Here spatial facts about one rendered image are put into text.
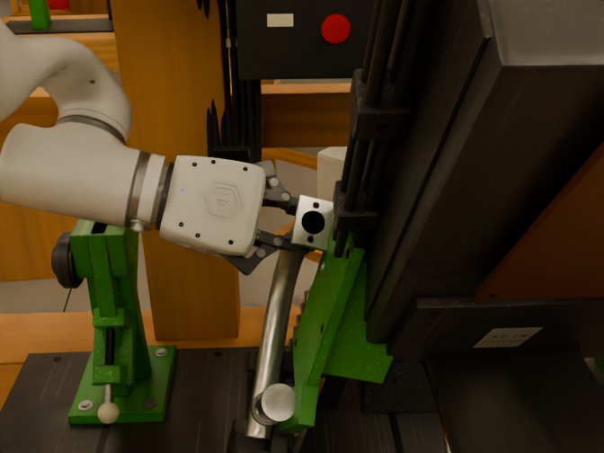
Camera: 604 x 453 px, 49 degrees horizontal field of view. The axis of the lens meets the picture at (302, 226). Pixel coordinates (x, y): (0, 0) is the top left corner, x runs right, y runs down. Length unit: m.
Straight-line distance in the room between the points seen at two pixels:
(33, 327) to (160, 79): 0.52
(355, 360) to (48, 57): 0.41
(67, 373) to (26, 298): 1.92
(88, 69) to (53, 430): 0.51
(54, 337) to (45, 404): 0.19
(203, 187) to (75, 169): 0.13
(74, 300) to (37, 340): 1.71
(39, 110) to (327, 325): 0.62
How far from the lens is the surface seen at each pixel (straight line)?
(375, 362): 0.70
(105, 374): 0.92
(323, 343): 0.66
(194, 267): 1.05
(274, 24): 0.80
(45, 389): 1.07
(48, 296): 2.98
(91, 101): 0.74
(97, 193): 0.69
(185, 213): 0.69
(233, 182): 0.70
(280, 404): 0.71
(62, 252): 0.89
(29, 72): 0.62
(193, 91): 0.93
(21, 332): 1.24
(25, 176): 0.70
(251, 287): 2.85
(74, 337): 1.19
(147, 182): 0.68
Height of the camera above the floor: 1.57
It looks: 28 degrees down
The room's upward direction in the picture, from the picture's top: straight up
